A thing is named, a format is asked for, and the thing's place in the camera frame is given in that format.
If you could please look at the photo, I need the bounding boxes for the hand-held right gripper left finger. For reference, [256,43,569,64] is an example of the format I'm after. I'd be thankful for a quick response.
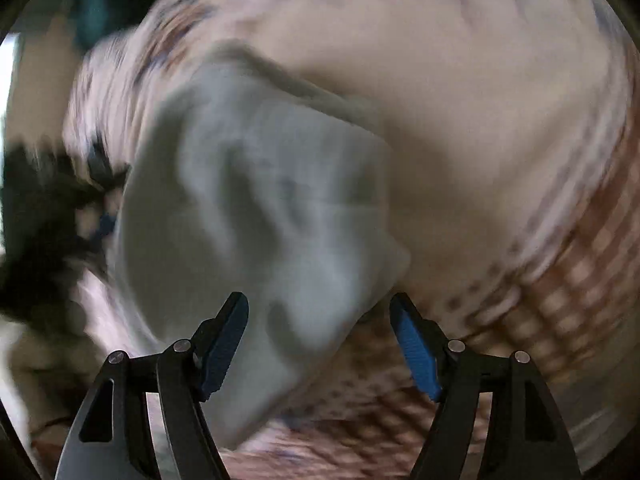
[55,291,250,480]

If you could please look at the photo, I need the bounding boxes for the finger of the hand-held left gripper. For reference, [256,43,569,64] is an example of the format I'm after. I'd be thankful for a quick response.
[75,205,121,261]
[85,142,133,193]

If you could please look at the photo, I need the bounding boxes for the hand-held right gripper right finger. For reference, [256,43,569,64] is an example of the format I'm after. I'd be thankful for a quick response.
[389,292,583,480]

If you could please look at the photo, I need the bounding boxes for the pale grey pants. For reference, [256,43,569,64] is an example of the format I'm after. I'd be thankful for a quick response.
[107,42,413,451]

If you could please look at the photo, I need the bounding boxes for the dark teal cloth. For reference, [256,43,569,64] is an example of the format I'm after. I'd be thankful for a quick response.
[72,0,156,48]

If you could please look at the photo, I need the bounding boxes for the floral printed blanket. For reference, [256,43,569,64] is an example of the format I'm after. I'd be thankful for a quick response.
[10,0,640,480]

